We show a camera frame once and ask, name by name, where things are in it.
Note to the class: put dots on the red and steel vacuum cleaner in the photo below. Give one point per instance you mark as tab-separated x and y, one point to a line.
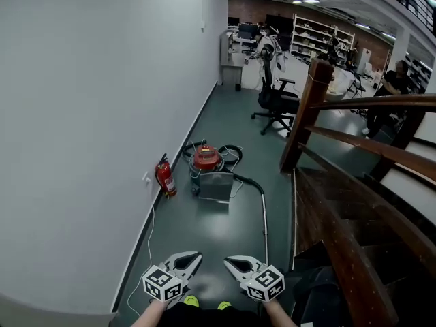
207	157

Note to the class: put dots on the metal vacuum tube piece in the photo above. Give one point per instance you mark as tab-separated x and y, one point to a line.
264	223

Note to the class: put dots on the white desk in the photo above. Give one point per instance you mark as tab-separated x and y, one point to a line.
231	63

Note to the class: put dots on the black office chair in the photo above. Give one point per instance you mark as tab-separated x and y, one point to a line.
274	95

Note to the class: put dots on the white storage shelf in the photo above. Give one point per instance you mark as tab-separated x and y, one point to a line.
320	36

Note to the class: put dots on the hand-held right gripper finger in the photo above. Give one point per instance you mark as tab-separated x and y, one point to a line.
235	274
245	260

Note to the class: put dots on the person's yellow-green right shoe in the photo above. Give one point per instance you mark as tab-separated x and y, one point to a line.
224	305

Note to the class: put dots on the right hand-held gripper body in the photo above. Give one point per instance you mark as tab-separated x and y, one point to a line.
265	284

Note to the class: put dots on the wooden stair railing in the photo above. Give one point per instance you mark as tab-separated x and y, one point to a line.
361	148

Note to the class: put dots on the person's left forearm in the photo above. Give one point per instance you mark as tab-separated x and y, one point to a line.
151	315

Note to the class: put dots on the black bag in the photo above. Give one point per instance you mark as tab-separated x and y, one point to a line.
316	295

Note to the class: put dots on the small black floor object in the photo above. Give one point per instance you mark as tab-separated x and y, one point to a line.
238	87

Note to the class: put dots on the white wall socket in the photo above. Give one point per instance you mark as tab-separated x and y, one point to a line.
146	179

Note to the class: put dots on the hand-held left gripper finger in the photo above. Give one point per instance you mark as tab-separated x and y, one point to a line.
195	268
184	253

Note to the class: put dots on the white standing box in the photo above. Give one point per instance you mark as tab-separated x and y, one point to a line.
364	61

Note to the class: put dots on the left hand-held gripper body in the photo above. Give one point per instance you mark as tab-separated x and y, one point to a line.
160	283

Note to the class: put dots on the person's right forearm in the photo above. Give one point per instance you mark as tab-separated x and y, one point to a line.
275	315

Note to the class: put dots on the person's black trousers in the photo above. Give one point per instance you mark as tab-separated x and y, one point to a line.
211	319

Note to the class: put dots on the large black computer monitor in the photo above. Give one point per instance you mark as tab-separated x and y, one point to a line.
279	24

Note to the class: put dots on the dark wooden staircase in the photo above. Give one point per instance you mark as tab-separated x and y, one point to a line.
344	213

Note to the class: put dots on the person's yellow-green left shoe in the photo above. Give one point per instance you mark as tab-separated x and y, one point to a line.
191	300

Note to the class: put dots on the red fire extinguisher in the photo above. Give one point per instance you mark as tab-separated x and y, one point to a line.
165	177

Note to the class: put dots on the person's yellow-green shoe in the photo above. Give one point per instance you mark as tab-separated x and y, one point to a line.
224	305
191	300

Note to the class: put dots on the black folding chair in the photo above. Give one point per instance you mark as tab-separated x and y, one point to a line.
357	83

